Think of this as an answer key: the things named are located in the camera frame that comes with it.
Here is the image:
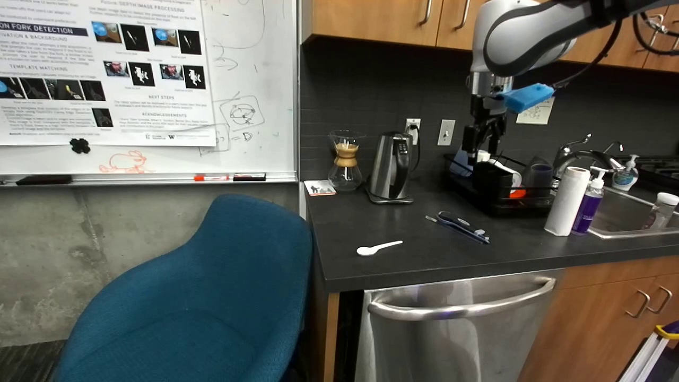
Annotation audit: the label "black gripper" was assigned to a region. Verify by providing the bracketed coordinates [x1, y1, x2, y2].
[463, 95, 508, 171]

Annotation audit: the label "black kitchen utensil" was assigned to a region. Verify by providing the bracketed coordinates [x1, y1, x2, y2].
[434, 211, 492, 247]

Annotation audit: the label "black countertop object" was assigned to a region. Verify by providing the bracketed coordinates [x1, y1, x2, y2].
[635, 155, 679, 195]

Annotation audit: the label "blue plastic cup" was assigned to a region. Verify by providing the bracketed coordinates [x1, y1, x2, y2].
[450, 148, 474, 178]

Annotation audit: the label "white dish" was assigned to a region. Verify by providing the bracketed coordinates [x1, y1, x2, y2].
[473, 148, 528, 191]

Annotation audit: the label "dark cup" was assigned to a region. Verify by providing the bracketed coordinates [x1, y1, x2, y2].
[526, 161, 555, 198]

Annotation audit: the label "chrome faucet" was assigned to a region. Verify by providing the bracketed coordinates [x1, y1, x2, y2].
[554, 135, 615, 180]

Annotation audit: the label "white bottle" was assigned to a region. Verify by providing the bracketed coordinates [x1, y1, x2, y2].
[543, 163, 592, 239]

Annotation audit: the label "steel electric kettle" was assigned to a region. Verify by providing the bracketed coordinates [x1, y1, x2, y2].
[364, 129, 419, 208]

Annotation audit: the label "purple soap pump bottle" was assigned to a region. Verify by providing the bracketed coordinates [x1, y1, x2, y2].
[571, 166, 611, 239]

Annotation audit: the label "glass pour-over coffee maker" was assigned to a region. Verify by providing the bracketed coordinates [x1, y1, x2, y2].
[326, 132, 366, 195]

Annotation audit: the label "clear dish soap bottle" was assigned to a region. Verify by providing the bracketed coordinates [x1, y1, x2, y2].
[609, 154, 640, 193]

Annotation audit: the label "stainless steel sink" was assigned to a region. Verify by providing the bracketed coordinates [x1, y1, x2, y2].
[588, 187, 679, 242]

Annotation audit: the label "white plastic spoon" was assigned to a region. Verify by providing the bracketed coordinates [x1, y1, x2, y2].
[354, 239, 405, 259]

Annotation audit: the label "small white box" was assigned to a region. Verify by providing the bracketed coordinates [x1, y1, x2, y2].
[301, 178, 339, 200]

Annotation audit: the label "white patterned mug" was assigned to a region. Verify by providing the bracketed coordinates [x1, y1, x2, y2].
[650, 191, 679, 231]

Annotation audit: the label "stainless steel dishwasher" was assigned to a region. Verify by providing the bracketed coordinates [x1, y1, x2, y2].
[351, 267, 565, 382]

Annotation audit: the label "wooden base cabinet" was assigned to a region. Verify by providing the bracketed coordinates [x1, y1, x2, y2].
[518, 254, 679, 382]

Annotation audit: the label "whiteboard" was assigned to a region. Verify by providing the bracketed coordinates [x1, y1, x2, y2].
[0, 0, 301, 190]

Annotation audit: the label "red whiteboard marker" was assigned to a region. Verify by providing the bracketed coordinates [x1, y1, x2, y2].
[192, 172, 235, 185]

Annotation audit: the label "blue upholstered chair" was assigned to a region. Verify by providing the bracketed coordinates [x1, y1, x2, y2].
[51, 193, 315, 382]

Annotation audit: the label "black whiteboard magnet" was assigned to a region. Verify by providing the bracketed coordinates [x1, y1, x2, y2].
[68, 137, 93, 157]

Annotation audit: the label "research poster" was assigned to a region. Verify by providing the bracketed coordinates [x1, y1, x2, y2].
[0, 0, 218, 152]

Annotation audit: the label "black whiteboard eraser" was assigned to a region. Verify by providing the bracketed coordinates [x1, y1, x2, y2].
[14, 175, 74, 190]

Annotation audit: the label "white light switch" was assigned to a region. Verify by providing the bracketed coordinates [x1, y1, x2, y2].
[434, 118, 458, 148]

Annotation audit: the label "black wire drying rack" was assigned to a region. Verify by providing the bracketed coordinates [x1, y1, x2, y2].
[444, 146, 557, 219]

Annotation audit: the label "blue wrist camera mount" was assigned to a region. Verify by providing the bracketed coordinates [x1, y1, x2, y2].
[503, 80, 557, 118]

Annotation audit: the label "white wall outlet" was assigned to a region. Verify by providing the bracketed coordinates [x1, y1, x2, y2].
[402, 118, 423, 146]

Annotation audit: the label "metal wall cabinet handle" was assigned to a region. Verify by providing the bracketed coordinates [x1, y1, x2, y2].
[453, 0, 474, 33]
[415, 0, 434, 31]

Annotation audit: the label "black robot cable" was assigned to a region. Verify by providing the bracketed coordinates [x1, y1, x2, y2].
[482, 0, 679, 92]

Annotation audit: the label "wooden wall cabinets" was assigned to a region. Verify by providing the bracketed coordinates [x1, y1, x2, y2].
[299, 0, 679, 74]

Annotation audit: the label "metal base cabinet handle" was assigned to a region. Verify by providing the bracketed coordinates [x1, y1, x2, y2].
[623, 287, 650, 320]
[644, 285, 674, 316]

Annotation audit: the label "aluminium rail with yellow end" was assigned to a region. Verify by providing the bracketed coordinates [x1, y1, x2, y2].
[618, 320, 679, 382]

